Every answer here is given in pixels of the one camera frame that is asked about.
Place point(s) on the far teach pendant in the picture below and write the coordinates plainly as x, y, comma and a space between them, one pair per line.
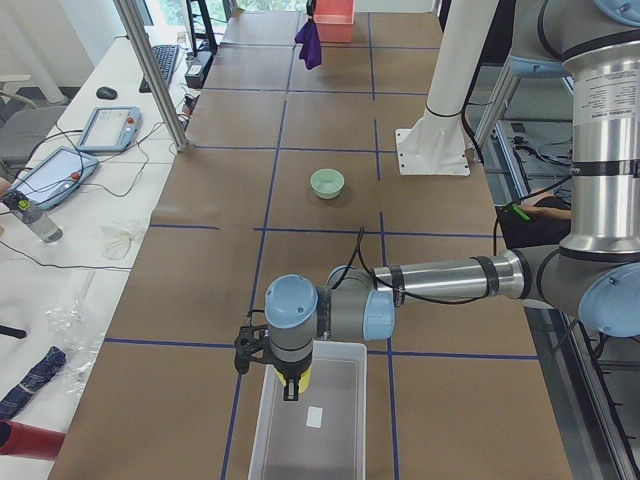
110, 130

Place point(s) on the black computer mouse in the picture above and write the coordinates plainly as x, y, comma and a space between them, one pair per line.
106, 93

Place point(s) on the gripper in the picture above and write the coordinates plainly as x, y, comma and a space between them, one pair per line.
291, 371

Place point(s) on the pink plastic bin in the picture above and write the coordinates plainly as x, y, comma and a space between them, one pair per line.
335, 20

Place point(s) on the aluminium frame post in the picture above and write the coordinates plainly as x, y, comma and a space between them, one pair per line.
139, 39

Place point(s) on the green handled tool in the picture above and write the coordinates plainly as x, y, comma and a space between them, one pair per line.
516, 211

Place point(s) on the red bottle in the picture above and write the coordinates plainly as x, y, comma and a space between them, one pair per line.
27, 441

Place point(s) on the black computer box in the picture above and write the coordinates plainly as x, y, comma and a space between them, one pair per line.
198, 69

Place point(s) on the clear water bottle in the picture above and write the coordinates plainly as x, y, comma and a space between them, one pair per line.
32, 216

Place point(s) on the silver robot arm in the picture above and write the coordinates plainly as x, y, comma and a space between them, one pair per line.
591, 275

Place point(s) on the light green bowl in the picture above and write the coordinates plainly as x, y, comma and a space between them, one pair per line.
327, 183

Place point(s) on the near teach pendant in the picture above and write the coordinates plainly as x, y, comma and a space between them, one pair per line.
57, 177

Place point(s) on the white camera post with base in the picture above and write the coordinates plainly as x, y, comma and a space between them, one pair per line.
435, 145

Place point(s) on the translucent white plastic box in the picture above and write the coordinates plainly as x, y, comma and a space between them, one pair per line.
322, 435

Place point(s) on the crumpled white tissue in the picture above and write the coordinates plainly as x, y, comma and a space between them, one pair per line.
119, 236

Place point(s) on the black keyboard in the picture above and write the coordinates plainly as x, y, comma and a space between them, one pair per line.
166, 56

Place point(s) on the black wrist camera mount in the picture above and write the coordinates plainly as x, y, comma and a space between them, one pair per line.
252, 345

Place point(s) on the yellow plastic cup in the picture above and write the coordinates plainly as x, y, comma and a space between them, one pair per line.
304, 381

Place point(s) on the purple cloth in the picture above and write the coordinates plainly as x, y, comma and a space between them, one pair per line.
310, 44

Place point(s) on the teach pendant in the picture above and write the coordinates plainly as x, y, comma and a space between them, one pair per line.
110, 130
57, 177

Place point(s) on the folded blue umbrella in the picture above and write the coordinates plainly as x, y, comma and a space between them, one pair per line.
35, 379

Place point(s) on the seated person in black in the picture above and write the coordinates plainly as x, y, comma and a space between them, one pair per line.
549, 222

